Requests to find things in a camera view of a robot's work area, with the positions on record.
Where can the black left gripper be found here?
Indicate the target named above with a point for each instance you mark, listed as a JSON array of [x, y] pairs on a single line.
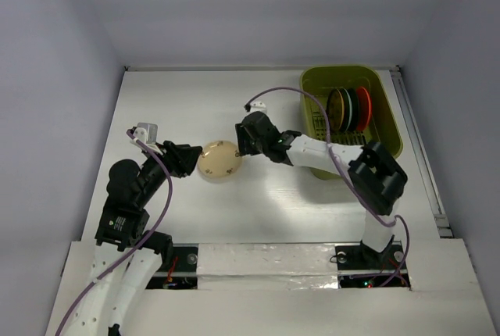
[[181, 157]]

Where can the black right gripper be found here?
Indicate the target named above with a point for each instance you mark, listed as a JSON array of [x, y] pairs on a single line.
[[250, 139]]

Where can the beige wooden plate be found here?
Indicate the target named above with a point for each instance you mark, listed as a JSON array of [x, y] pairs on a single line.
[[219, 161]]

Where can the yellow rimmed dark plate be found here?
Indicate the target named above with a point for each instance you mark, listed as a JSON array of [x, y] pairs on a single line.
[[336, 110]]

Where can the orange plastic plate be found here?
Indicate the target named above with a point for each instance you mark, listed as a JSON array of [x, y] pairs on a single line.
[[365, 108]]

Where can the black plate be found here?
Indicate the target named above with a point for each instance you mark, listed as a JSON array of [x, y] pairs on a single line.
[[355, 109]]

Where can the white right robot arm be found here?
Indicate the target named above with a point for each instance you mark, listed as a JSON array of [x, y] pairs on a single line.
[[370, 172]]

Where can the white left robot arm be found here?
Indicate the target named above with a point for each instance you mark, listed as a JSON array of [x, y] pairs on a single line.
[[127, 253]]

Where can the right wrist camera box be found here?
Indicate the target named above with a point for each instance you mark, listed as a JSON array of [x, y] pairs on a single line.
[[255, 109]]

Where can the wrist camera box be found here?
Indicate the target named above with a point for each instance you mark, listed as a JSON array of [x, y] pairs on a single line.
[[255, 109], [146, 133]]

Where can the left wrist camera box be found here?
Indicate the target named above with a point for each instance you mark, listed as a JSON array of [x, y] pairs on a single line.
[[146, 133]]

